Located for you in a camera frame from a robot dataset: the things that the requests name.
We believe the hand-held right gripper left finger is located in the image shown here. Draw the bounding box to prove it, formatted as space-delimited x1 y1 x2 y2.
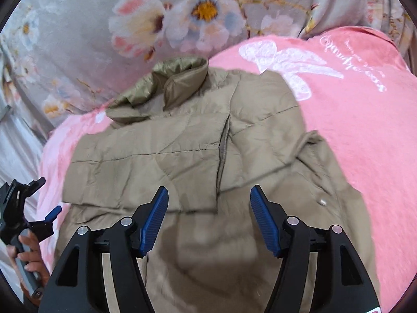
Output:
38 186 170 313

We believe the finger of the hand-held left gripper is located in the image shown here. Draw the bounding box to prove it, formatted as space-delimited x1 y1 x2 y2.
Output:
29 205 63 240

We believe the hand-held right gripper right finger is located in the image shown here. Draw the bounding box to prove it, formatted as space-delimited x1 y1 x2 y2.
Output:
250 184 382 313

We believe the tan quilted jacket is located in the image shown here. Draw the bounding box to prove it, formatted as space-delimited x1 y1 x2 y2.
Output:
54 57 382 313

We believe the person's left hand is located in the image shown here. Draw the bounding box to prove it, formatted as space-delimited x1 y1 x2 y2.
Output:
7 230 50 289

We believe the light grey cloth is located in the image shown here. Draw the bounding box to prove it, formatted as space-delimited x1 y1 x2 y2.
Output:
0 104 48 212

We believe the pink printed blanket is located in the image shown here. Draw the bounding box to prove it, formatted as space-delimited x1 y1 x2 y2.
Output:
35 28 417 313

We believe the grey floral blanket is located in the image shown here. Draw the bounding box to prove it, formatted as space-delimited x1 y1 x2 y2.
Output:
0 0 417 137

